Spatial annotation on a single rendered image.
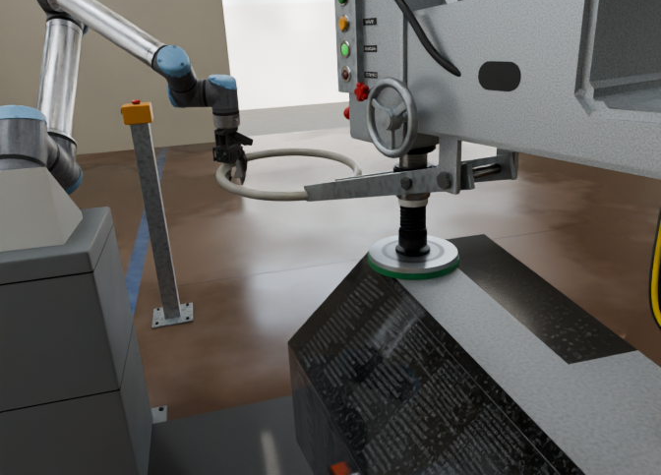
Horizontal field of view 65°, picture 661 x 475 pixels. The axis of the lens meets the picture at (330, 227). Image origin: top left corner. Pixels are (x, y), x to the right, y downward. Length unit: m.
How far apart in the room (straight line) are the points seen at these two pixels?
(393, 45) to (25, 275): 1.05
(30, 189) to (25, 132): 0.23
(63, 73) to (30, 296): 0.80
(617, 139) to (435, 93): 0.35
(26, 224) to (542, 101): 1.24
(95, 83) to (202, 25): 1.55
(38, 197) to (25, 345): 0.39
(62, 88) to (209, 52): 5.56
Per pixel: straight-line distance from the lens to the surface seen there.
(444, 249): 1.30
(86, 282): 1.50
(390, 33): 1.07
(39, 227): 1.54
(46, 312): 1.55
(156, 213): 2.62
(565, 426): 0.85
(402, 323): 1.11
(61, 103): 1.94
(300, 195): 1.56
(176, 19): 7.45
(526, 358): 0.97
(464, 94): 0.94
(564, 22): 0.81
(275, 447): 1.95
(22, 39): 7.69
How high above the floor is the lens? 1.33
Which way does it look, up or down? 20 degrees down
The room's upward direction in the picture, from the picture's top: 3 degrees counter-clockwise
